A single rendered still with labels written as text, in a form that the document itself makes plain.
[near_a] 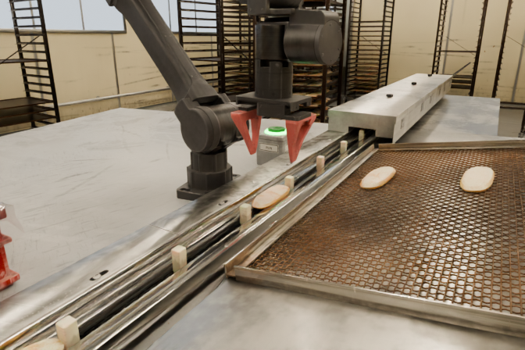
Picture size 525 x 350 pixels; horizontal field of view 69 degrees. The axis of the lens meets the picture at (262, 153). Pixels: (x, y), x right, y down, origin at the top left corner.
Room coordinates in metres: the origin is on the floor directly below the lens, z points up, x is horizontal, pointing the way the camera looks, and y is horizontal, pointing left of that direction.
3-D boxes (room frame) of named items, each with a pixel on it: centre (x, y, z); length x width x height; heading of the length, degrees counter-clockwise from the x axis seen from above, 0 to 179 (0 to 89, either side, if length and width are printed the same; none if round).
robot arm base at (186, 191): (0.70, 0.10, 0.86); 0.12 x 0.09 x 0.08; 160
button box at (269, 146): (0.86, -0.03, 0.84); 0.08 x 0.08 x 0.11; 59
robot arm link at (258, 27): (0.58, -0.02, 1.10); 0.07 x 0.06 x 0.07; 48
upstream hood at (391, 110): (1.50, -0.58, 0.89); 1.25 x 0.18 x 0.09; 149
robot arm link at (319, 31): (0.56, -0.05, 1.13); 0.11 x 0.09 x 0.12; 48
